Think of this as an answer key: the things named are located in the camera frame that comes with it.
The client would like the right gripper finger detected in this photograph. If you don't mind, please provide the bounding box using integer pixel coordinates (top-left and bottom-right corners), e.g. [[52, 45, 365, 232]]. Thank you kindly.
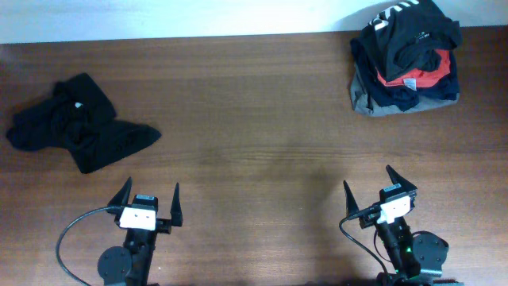
[[386, 165, 418, 191], [343, 180, 360, 219]]

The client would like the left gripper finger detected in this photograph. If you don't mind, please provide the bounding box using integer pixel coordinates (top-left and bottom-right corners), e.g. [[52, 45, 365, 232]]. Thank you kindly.
[[170, 183, 183, 227], [107, 177, 133, 214]]

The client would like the black polo shirt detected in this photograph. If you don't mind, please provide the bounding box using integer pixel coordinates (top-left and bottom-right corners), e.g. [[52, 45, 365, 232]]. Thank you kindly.
[[6, 73, 161, 174]]

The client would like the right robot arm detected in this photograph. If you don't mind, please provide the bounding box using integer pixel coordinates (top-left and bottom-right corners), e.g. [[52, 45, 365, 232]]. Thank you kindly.
[[339, 165, 461, 286]]

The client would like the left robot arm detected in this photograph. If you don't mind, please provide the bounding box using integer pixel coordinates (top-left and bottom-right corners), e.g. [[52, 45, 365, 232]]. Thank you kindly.
[[97, 178, 183, 286]]

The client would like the grey shirt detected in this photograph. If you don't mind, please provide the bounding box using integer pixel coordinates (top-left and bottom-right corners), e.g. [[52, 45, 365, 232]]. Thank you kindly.
[[349, 65, 460, 117]]

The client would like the red shirt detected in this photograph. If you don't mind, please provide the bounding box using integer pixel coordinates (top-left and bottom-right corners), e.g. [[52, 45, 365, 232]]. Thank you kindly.
[[377, 49, 451, 91]]

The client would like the navy blue shirt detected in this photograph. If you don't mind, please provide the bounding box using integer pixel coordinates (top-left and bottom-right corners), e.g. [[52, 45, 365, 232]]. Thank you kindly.
[[351, 40, 460, 111]]

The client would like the black shirt with white print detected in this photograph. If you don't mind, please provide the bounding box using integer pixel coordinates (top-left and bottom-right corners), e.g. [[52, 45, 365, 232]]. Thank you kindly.
[[356, 0, 463, 81]]

